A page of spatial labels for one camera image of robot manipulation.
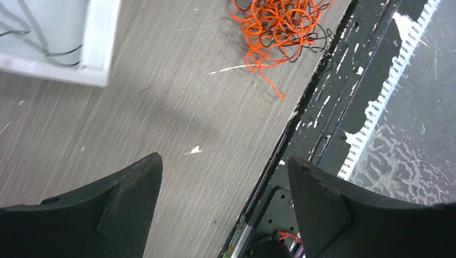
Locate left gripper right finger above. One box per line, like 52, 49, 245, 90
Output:
288, 156, 455, 257

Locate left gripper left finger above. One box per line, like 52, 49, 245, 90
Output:
1, 153, 163, 257

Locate black thin cable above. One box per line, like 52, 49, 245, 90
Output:
0, 0, 83, 68
235, 0, 336, 72

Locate orange cable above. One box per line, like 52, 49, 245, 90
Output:
227, 0, 333, 99

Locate grey plastic bin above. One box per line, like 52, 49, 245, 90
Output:
1, 0, 121, 87

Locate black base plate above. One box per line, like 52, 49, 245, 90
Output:
220, 1, 439, 257

